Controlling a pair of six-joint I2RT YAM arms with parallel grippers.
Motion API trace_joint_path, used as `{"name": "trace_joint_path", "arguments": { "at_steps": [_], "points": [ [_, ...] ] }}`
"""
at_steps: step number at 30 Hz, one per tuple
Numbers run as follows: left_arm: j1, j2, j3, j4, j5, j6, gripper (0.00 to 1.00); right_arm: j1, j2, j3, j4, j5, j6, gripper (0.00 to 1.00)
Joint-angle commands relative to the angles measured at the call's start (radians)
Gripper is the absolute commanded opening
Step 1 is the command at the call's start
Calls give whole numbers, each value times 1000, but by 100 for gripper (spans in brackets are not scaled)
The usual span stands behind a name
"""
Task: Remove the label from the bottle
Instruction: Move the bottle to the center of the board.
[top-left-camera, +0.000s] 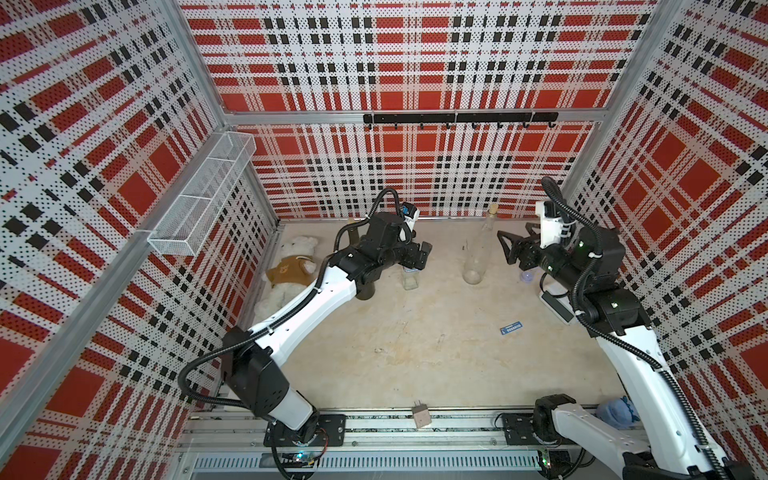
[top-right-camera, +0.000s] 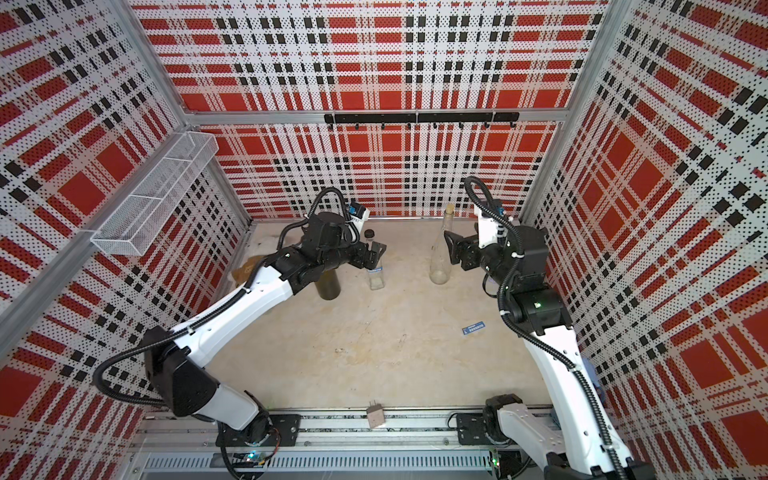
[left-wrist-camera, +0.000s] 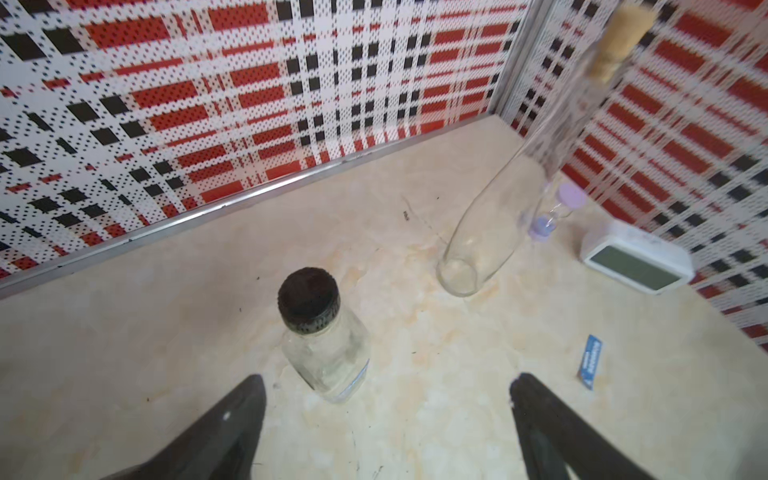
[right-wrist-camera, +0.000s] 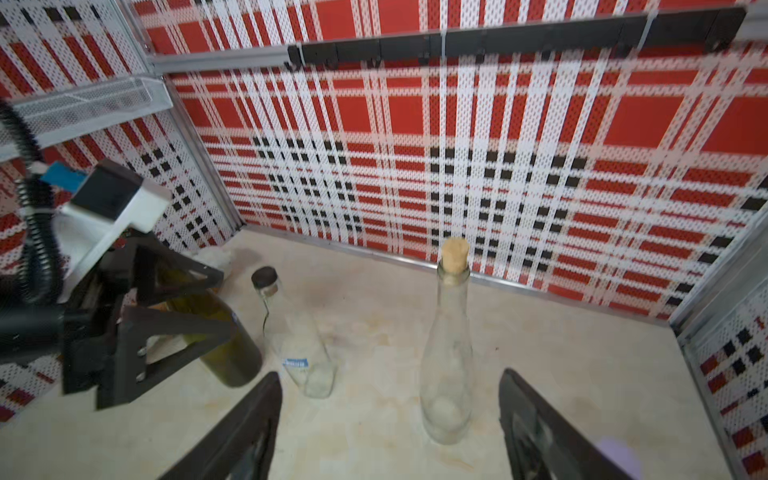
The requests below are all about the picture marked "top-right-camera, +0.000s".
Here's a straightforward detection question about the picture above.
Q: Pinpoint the small clear black-capped bottle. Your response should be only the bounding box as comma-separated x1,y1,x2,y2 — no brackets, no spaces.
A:
364,228,385,291

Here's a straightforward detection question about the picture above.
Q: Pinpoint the tall clear corked bottle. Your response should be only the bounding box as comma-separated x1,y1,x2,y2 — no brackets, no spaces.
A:
429,204,454,285

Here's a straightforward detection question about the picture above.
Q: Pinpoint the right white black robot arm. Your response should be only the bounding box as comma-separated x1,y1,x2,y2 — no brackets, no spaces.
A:
444,226,656,479

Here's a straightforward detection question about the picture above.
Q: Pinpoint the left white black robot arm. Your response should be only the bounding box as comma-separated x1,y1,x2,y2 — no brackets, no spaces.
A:
142,203,386,430

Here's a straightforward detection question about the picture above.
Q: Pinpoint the dark green wine bottle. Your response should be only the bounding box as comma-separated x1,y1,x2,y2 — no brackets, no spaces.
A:
315,269,341,301

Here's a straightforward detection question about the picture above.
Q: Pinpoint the white teddy bear brown shirt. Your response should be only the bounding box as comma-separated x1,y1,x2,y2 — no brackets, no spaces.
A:
231,255,264,285

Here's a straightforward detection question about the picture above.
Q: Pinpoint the blue cloth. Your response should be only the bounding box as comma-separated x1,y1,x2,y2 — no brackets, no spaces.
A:
582,357,601,391

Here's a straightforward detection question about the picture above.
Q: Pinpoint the small beige plug adapter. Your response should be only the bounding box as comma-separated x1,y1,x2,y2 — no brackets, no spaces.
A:
366,403,386,429

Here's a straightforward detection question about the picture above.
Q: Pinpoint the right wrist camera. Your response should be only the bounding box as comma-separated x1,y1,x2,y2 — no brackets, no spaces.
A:
474,206,507,249

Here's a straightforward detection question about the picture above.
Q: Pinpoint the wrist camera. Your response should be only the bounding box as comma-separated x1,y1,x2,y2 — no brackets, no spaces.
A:
348,201,370,234
474,206,507,249

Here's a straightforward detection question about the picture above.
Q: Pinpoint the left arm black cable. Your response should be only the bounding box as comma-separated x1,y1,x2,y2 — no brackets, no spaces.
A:
91,187,361,408

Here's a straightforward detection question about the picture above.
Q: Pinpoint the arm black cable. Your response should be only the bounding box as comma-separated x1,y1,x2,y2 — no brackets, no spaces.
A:
91,187,361,408
463,176,628,480

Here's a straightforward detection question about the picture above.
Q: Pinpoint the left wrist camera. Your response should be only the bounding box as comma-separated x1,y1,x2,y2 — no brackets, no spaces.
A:
348,201,370,234

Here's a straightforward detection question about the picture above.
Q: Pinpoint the black wall hook rail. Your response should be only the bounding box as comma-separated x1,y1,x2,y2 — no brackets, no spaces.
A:
323,111,521,128

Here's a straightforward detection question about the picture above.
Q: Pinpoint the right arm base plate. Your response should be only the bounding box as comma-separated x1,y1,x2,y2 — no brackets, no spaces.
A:
451,412,511,446

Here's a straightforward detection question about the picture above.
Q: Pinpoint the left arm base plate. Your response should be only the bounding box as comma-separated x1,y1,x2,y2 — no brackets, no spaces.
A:
216,414,302,448

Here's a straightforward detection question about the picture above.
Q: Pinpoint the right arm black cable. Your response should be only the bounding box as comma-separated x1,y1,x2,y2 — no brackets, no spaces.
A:
463,176,628,480

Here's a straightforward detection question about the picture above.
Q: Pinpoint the white wire mesh basket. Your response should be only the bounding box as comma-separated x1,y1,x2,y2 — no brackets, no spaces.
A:
91,131,218,256

